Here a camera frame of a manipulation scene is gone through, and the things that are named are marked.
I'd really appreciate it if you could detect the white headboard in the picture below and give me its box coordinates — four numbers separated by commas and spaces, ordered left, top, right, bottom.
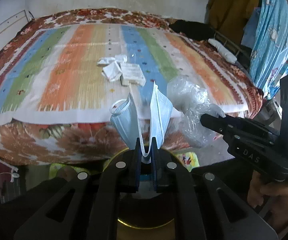
0, 9, 33, 50

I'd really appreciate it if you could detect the white rolled cloth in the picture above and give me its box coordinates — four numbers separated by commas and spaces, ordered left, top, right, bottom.
207, 38, 238, 64

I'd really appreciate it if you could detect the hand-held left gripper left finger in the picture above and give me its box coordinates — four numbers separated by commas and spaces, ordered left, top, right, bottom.
14, 137, 142, 240

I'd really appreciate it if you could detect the brown round bin gold rim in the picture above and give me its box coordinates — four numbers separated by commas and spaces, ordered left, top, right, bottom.
103, 144, 192, 230

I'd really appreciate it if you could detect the black cloth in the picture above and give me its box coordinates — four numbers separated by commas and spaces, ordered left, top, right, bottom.
169, 19, 215, 41

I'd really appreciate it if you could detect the clear plastic bag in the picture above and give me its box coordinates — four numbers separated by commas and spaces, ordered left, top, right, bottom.
166, 76, 225, 148

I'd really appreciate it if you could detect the mustard hanging garment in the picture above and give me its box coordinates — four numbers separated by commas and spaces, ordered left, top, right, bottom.
206, 0, 262, 48

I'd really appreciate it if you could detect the striped colourful mat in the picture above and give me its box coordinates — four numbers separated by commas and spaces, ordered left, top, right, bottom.
0, 24, 249, 128

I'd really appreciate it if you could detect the small white medicine box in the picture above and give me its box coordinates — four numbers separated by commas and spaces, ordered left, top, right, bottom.
120, 64, 146, 86

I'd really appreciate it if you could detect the bed with striped mat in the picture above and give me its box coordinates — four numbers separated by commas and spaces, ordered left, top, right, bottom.
0, 7, 264, 167

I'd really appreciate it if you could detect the metal bed rail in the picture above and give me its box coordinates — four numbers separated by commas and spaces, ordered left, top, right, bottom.
214, 30, 250, 68

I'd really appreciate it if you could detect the person's right hand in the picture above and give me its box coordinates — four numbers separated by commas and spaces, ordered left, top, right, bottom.
247, 172, 288, 233

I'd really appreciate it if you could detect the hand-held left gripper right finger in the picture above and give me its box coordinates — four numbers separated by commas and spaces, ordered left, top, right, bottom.
152, 137, 278, 240

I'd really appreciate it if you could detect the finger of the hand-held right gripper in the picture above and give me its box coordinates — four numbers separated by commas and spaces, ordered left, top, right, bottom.
200, 113, 275, 145

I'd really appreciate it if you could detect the blue face mask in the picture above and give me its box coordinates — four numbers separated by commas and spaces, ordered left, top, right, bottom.
110, 80, 173, 164

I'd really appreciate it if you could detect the blue dotted cartoon cloth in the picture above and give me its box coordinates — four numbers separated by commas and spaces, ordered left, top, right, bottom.
242, 0, 288, 99

